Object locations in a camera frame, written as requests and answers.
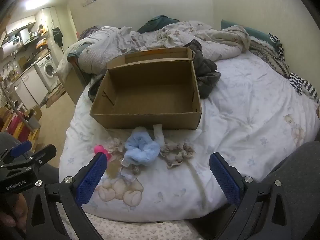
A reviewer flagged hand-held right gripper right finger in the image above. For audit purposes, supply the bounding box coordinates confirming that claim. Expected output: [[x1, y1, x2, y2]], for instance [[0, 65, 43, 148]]
[[209, 152, 312, 240]]

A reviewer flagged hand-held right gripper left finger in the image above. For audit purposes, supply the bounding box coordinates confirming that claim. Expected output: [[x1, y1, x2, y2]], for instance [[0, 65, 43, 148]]
[[25, 152, 108, 240]]

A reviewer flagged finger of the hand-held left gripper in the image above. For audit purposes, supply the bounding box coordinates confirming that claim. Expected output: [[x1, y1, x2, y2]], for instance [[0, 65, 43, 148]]
[[29, 144, 57, 167], [10, 141, 32, 157]]

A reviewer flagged beige scrunchie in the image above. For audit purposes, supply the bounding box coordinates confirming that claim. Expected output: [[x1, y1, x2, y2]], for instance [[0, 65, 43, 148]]
[[159, 142, 195, 169], [106, 137, 128, 155]]

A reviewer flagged light blue fluffy scrunchie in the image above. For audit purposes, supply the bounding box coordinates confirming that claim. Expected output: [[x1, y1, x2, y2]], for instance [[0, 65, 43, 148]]
[[124, 127, 160, 166]]

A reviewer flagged white sock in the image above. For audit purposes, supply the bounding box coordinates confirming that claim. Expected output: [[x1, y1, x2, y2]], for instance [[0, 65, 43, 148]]
[[153, 124, 166, 147]]

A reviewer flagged brown cardboard box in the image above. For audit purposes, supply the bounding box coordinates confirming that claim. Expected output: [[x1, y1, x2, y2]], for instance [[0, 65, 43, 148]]
[[89, 46, 202, 130]]

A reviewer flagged person's left hand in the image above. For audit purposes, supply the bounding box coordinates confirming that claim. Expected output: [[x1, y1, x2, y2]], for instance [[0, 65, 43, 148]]
[[0, 194, 29, 233]]

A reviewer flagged pink storage crate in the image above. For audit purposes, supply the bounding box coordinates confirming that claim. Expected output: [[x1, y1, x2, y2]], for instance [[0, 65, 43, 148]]
[[0, 105, 40, 145]]

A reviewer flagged person's left grey trouser leg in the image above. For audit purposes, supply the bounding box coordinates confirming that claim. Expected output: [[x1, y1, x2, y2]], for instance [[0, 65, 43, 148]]
[[0, 132, 60, 188]]

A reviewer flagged person's grey trouser leg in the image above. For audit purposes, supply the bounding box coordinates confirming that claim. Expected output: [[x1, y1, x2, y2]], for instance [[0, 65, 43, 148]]
[[0, 132, 60, 188], [260, 141, 320, 240]]

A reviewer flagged small cardboard floor box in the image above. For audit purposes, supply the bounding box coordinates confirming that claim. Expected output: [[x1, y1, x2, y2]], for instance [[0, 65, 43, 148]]
[[22, 105, 43, 129]]

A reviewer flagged small clear packet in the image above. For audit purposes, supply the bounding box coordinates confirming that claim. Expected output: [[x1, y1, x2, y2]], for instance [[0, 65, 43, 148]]
[[119, 171, 137, 183]]

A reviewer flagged white floor cabinet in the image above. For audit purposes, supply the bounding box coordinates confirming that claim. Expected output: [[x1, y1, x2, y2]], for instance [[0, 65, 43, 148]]
[[11, 67, 48, 109]]

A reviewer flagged floral mattress sheet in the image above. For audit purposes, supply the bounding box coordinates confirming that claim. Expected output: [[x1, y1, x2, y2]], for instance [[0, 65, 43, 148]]
[[86, 214, 198, 240]]

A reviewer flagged person's right grey trouser leg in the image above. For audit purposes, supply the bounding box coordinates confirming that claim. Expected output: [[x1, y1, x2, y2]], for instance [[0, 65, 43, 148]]
[[260, 141, 320, 240]]

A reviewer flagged white bear printed bed quilt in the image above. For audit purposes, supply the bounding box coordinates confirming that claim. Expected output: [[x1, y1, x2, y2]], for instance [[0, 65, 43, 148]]
[[59, 51, 320, 224]]

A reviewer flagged white washing machine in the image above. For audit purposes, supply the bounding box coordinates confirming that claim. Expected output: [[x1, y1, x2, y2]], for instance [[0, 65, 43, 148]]
[[35, 54, 60, 93]]

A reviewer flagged white water heater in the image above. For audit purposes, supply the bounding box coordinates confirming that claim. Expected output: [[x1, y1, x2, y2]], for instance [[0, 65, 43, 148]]
[[0, 35, 22, 60]]

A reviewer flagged dark green garment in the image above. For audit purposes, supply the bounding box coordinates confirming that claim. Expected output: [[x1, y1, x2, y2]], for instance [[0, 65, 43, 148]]
[[188, 40, 222, 100]]

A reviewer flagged black hanging garment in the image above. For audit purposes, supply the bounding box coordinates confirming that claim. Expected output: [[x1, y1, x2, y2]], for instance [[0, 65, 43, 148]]
[[52, 27, 63, 47]]

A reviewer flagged black white striped cloth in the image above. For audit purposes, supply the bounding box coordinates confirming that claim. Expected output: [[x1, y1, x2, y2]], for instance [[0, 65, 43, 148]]
[[269, 32, 320, 103]]

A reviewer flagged patterned knit blanket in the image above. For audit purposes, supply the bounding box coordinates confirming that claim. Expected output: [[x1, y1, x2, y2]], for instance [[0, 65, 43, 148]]
[[249, 36, 292, 78]]

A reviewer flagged crumpled beige printed duvet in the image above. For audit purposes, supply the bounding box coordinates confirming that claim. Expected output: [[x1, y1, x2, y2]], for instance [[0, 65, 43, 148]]
[[57, 21, 251, 75]]

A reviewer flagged teal pillow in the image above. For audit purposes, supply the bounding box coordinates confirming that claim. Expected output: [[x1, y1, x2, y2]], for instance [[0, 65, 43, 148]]
[[220, 19, 282, 52]]

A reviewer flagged dark teal cushion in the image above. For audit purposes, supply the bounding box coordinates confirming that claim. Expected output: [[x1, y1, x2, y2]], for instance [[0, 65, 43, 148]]
[[137, 15, 180, 34]]

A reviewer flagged wooden bed frame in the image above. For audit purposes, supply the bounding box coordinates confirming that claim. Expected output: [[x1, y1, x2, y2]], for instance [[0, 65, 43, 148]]
[[64, 55, 88, 105]]

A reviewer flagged white wall cabinet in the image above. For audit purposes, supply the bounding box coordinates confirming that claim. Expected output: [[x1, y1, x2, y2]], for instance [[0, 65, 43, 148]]
[[5, 15, 37, 34]]

